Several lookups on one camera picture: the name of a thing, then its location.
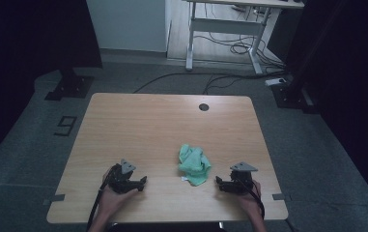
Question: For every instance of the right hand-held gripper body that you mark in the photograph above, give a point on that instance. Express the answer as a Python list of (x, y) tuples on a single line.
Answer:
[(242, 183)]

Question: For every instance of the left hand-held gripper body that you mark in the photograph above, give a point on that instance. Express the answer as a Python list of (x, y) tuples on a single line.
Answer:
[(122, 182)]

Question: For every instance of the green cloth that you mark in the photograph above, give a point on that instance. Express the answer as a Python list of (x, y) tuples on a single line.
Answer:
[(193, 166)]

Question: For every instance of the person's right hand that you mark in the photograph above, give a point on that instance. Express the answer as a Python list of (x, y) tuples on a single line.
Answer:
[(250, 203)]

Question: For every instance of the person's left hand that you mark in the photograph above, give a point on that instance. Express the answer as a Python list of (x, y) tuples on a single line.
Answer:
[(110, 201)]

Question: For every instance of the grey tape strip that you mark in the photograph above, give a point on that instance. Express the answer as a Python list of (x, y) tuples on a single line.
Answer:
[(279, 196), (56, 198)]

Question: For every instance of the black tape floor mark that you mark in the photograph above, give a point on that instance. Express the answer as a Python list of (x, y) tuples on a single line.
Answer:
[(66, 125)]

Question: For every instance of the black stand base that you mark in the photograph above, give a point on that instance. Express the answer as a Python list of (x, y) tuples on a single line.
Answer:
[(70, 87), (289, 96)]

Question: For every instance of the white power strip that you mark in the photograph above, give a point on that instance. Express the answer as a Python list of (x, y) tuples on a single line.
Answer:
[(275, 81)]

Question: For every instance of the dark curtain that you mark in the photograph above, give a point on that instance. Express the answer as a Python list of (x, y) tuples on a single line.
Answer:
[(17, 64), (349, 80)]

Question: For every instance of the white metal desk frame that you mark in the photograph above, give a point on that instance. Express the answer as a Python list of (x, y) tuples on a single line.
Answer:
[(226, 26)]

